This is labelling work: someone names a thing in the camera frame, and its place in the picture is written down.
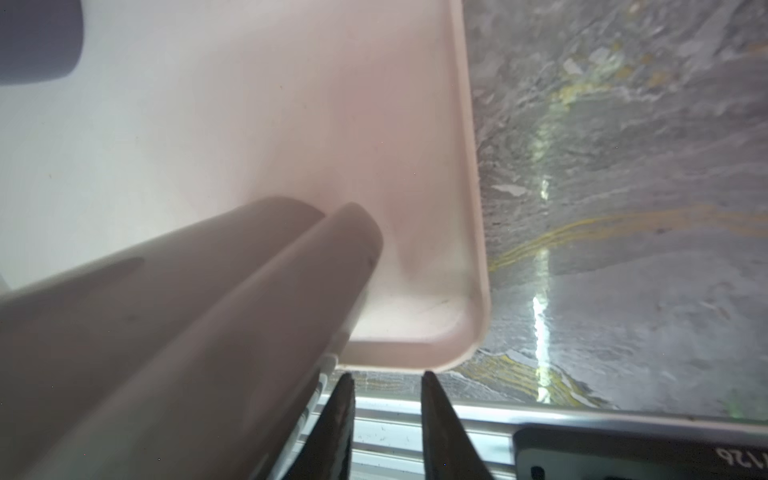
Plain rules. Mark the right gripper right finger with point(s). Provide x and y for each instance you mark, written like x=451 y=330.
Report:
x=447 y=450

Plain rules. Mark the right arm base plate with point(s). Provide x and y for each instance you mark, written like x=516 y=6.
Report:
x=548 y=452

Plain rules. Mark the beige serving tray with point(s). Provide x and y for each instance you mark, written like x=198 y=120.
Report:
x=178 y=111

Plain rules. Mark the grey mug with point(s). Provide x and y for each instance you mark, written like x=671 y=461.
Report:
x=194 y=355

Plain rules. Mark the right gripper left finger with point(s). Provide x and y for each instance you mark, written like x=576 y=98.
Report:
x=327 y=452

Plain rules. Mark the lavender white mug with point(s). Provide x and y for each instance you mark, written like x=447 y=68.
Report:
x=41 y=40

